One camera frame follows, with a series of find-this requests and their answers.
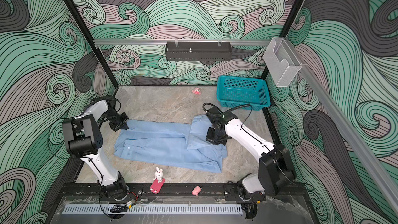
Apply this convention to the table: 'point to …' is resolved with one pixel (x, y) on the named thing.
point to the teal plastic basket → (235, 91)
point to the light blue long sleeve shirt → (173, 144)
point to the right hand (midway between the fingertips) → (210, 142)
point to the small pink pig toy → (196, 191)
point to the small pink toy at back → (196, 90)
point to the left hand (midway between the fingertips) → (128, 125)
